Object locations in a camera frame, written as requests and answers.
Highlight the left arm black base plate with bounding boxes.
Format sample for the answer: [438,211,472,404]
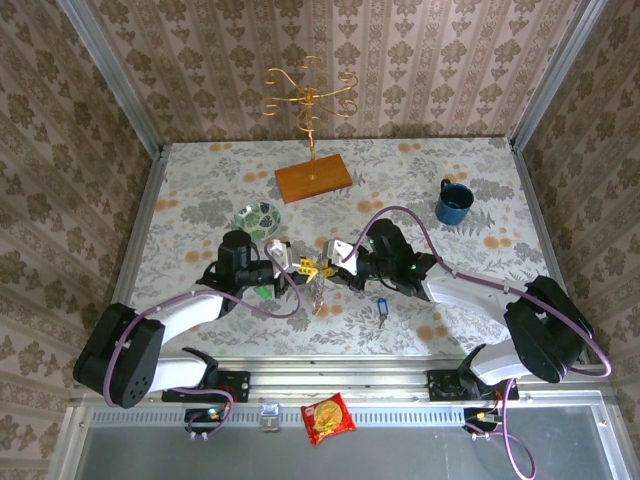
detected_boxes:
[162,370,251,404]

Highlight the silver metal clip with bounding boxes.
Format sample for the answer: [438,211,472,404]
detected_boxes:
[259,401,282,432]

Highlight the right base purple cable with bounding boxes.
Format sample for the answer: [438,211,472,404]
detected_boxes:
[467,378,537,480]

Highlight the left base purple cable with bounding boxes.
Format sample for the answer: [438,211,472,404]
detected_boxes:
[169,388,235,442]

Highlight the aluminium front rail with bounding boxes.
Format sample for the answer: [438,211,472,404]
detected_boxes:
[69,353,619,404]

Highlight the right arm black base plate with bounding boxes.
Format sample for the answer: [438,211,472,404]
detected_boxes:
[426,368,520,403]

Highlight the leaf pattern bowl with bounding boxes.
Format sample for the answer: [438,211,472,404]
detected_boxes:
[235,200,283,243]

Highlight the red snack packet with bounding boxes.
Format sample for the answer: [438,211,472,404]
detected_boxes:
[299,392,358,448]

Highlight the blue enamel mug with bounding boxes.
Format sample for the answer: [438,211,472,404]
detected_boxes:
[433,178,476,227]

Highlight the grey metal plate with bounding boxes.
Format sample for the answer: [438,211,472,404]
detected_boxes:
[47,405,632,480]

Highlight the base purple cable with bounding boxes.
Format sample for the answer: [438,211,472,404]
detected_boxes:
[467,378,537,480]
[169,388,235,442]

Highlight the aluminium table side rail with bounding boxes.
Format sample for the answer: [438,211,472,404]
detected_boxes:
[93,143,174,357]
[508,139,590,361]

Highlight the gold hook stand wooden base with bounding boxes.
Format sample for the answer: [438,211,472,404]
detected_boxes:
[258,54,359,205]

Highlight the aluminium frame post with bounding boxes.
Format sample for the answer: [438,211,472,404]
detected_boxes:
[508,0,610,151]
[55,0,165,151]

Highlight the slotted metal strip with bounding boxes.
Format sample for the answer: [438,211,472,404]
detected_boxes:
[88,404,474,429]

